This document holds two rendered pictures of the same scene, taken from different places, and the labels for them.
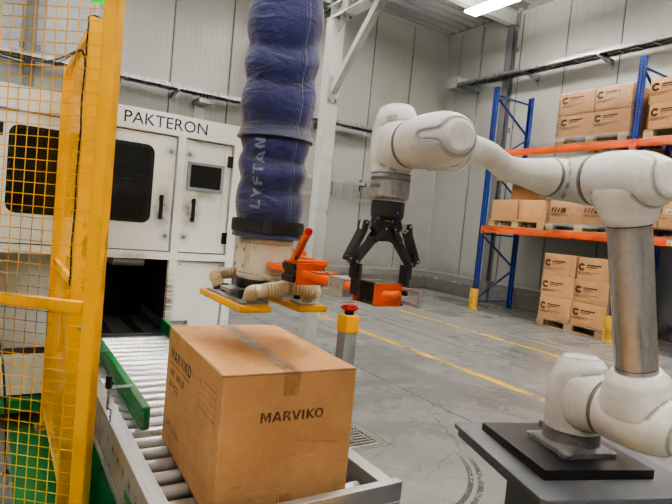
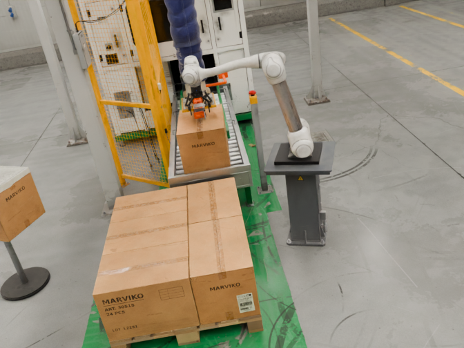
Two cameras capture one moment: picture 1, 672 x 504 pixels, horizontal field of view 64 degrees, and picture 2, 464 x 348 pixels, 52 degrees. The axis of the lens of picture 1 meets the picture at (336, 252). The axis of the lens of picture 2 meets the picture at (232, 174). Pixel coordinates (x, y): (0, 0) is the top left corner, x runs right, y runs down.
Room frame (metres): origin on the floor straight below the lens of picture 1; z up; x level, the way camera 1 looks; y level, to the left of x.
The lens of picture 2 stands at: (-1.55, -1.96, 2.40)
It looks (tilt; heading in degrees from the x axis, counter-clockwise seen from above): 28 degrees down; 31
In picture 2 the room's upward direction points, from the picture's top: 9 degrees counter-clockwise
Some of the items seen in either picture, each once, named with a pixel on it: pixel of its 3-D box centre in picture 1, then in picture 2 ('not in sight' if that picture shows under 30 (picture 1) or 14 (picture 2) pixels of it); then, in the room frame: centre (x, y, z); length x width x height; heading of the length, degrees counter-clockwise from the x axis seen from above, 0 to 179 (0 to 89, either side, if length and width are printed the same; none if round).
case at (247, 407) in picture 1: (249, 405); (204, 139); (1.70, 0.23, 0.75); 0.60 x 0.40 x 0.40; 30
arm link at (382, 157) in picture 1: (397, 139); (191, 67); (1.20, -0.11, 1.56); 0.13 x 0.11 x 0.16; 25
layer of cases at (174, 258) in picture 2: not in sight; (179, 248); (0.68, -0.06, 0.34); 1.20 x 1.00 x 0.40; 32
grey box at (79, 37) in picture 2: not in sight; (82, 49); (1.54, 1.21, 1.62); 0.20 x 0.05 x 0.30; 32
